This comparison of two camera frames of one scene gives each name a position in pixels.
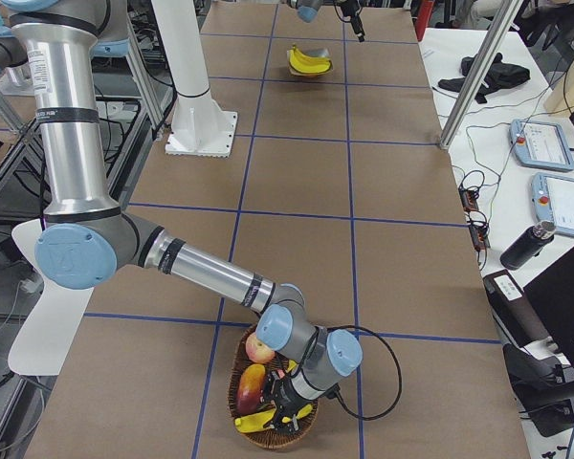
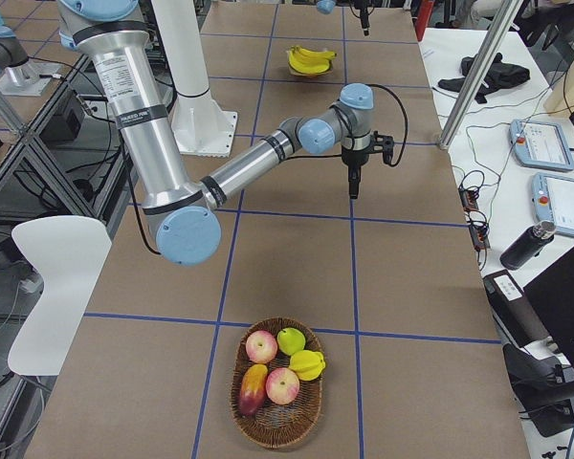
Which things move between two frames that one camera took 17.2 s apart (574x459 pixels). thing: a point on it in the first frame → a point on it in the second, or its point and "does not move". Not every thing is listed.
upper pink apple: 257,351 does not move
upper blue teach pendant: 540,144 does not move
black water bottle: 528,244 does not move
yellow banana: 255,423 → 300,57
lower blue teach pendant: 565,202 does not move
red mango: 251,388 does not move
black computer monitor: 562,297 does not move
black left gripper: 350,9 → 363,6
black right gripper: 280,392 → 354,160
